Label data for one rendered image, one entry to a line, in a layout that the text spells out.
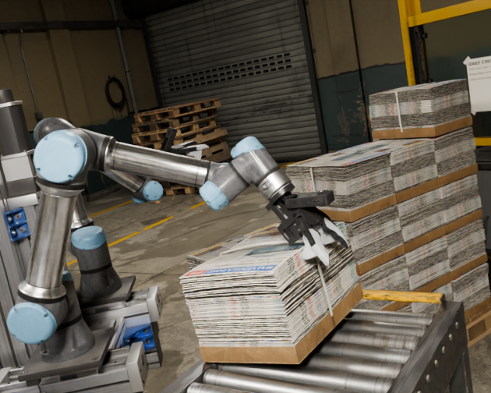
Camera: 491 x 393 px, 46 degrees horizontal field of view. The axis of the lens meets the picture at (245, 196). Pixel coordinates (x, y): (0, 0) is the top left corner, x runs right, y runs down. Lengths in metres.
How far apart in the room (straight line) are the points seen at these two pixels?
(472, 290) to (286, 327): 1.88
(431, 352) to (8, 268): 1.20
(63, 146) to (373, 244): 1.49
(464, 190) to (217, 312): 1.81
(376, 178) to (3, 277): 1.49
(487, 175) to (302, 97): 6.50
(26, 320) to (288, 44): 8.55
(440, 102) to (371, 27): 6.48
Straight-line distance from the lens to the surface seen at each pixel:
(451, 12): 3.31
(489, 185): 3.50
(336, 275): 1.51
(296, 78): 9.71
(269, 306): 1.31
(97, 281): 2.14
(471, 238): 3.02
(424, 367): 1.35
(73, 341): 1.69
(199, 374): 1.46
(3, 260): 1.88
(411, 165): 2.64
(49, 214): 1.46
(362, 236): 2.45
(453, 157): 2.87
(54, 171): 1.41
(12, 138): 1.87
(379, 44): 9.19
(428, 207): 2.75
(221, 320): 1.42
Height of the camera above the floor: 1.46
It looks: 11 degrees down
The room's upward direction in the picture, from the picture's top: 11 degrees counter-clockwise
